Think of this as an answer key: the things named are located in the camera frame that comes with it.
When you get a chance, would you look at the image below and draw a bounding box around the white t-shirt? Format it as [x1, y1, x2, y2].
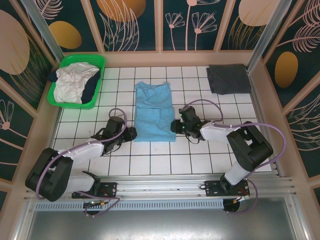
[53, 62, 101, 104]

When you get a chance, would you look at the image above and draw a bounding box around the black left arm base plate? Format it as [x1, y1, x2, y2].
[71, 182, 118, 200]

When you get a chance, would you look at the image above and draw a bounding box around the navy blue t-shirt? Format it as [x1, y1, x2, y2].
[47, 71, 102, 105]

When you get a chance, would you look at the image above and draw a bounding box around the green plastic laundry basket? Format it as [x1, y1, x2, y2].
[47, 54, 107, 110]

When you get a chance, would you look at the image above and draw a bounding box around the dark grey folded t-shirt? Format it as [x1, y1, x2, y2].
[206, 63, 252, 95]

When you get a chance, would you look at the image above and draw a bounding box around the grey metal sheet panel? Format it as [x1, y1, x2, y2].
[14, 196, 310, 240]

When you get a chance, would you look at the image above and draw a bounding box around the light blue printed t-shirt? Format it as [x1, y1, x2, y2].
[133, 81, 177, 144]

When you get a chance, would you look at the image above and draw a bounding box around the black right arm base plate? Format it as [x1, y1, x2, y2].
[203, 179, 251, 198]

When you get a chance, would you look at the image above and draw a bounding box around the slotted grey cable duct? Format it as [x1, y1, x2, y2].
[34, 198, 227, 211]

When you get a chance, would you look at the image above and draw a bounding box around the aluminium frame post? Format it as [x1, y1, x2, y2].
[245, 0, 293, 74]
[21, 0, 65, 61]

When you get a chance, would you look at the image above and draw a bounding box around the aluminium table side rail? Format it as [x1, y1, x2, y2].
[246, 71, 286, 179]

